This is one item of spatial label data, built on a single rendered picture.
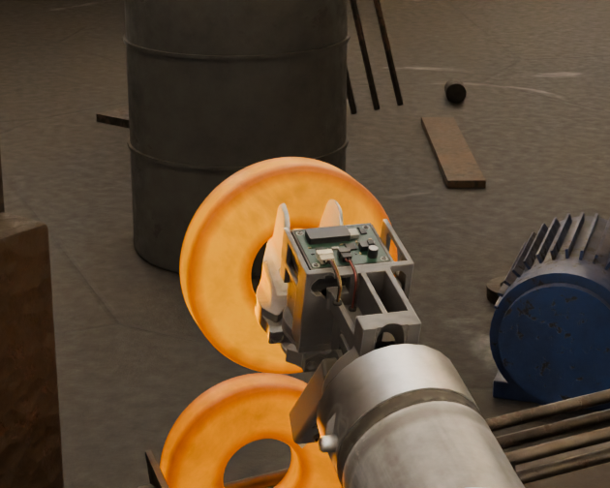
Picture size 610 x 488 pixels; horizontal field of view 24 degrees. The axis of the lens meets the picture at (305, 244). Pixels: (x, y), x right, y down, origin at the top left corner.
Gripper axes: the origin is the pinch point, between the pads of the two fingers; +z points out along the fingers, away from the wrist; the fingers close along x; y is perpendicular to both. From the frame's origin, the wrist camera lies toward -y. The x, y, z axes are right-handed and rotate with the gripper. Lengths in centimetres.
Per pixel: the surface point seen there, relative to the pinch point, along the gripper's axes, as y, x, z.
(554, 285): -96, -93, 113
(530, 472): -24.0, -22.2, -2.9
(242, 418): -17.4, 2.2, 1.1
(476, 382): -133, -90, 130
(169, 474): -21.4, 8.1, 0.0
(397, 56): -227, -201, 460
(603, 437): -21.6, -28.9, -2.3
